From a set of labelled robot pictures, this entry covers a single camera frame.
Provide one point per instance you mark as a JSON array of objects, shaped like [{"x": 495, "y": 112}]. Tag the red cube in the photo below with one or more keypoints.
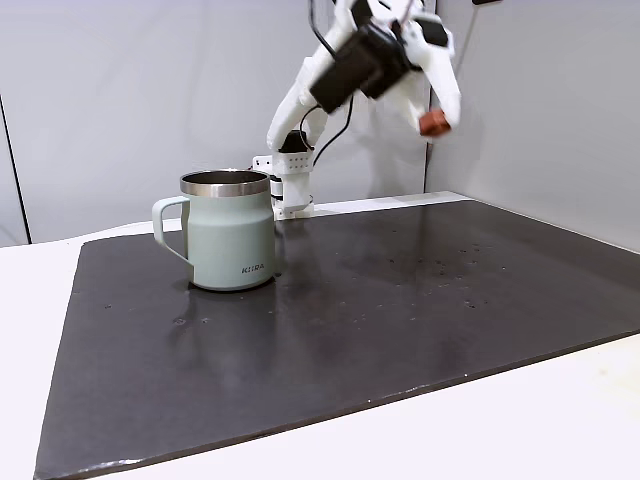
[{"x": 434, "y": 123}]

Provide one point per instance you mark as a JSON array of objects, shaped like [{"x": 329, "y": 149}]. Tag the pale green metal-rimmed cup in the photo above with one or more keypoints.
[{"x": 230, "y": 235}]

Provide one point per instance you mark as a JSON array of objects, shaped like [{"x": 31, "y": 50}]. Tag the dark grey table mat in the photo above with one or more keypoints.
[{"x": 350, "y": 325}]

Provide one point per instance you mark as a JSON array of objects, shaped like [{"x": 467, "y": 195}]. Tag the black camera box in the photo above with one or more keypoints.
[{"x": 350, "y": 70}]

